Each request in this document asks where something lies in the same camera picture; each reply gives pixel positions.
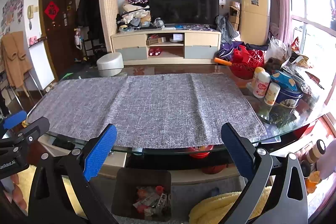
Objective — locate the white round stool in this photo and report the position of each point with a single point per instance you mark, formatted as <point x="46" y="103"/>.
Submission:
<point x="110" y="64"/>

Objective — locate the orange handle stick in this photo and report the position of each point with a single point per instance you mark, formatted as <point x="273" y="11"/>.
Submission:
<point x="222" y="62"/>

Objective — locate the person's left hand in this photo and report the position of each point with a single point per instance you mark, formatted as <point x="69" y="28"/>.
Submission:
<point x="16" y="194"/>

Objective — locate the red lattice basket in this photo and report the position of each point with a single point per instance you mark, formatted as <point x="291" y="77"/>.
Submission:
<point x="244" y="62"/>

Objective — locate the black television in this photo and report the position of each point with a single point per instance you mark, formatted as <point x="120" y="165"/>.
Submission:
<point x="202" y="12"/>

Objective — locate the cream lotion bottle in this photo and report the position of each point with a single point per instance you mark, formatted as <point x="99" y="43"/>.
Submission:
<point x="271" y="94"/>

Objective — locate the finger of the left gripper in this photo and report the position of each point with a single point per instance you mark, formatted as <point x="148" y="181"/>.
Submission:
<point x="11" y="121"/>
<point x="28" y="135"/>

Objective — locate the blue cookie tin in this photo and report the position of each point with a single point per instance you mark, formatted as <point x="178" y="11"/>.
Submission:
<point x="289" y="94"/>

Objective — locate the purple clothes pile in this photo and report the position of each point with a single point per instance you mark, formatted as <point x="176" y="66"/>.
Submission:
<point x="226" y="50"/>

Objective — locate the grey woven table cloth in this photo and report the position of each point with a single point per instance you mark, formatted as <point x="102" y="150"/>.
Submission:
<point x="153" y="111"/>

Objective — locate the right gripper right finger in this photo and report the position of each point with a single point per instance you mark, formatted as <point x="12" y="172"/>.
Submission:
<point x="287" y="201"/>

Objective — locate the beige standing air conditioner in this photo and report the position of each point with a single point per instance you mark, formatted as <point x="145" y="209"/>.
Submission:
<point x="254" y="21"/>

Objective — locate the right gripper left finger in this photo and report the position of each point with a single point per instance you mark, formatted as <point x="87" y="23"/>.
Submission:
<point x="49" y="201"/>

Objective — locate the beige TV cabinet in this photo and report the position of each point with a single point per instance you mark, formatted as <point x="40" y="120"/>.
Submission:
<point x="166" y="47"/>

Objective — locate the dark trash bin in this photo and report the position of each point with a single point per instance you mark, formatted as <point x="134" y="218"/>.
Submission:
<point x="142" y="194"/>

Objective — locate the brown wooden door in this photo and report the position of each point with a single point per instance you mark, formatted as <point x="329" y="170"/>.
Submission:
<point x="57" y="19"/>

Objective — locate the yellow fluffy blanket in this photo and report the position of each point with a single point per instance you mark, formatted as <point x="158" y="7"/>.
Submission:
<point x="213" y="209"/>

